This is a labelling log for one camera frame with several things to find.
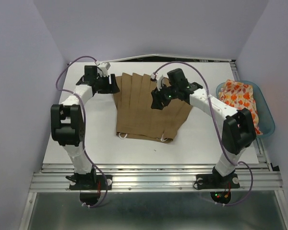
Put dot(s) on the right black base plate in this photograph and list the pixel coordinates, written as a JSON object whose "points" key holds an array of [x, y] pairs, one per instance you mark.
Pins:
{"points": [[221, 186]]}

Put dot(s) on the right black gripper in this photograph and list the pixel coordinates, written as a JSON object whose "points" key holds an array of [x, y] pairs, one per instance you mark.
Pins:
{"points": [[157, 97]]}

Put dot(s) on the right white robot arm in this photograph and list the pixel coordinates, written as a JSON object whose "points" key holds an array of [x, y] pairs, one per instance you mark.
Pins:
{"points": [[234, 128]]}

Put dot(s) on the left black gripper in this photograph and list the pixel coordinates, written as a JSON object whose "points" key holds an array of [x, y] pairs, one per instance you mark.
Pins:
{"points": [[110, 88]]}

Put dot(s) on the orange floral skirt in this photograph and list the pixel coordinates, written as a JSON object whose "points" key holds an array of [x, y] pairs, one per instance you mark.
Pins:
{"points": [[240, 95]]}

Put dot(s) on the brown pleated skirt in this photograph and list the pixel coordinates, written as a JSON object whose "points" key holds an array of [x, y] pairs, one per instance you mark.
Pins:
{"points": [[135, 117]]}

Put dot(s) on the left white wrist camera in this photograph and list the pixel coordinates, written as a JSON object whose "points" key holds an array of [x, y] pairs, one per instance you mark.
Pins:
{"points": [[102, 68]]}

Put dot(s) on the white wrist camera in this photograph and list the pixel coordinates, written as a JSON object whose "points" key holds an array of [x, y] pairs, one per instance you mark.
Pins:
{"points": [[102, 68], [159, 80]]}

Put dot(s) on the aluminium rail frame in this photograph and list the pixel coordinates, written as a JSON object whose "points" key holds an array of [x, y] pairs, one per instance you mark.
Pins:
{"points": [[153, 178]]}

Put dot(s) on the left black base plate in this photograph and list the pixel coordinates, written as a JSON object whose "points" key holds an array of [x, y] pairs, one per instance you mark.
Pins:
{"points": [[93, 188]]}

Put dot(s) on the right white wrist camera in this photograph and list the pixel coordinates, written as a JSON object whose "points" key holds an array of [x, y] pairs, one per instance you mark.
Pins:
{"points": [[159, 80]]}

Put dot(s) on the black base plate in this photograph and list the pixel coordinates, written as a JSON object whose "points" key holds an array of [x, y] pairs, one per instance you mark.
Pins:
{"points": [[93, 188], [221, 186]]}

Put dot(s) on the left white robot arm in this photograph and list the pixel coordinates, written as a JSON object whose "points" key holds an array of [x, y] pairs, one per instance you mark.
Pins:
{"points": [[68, 119]]}

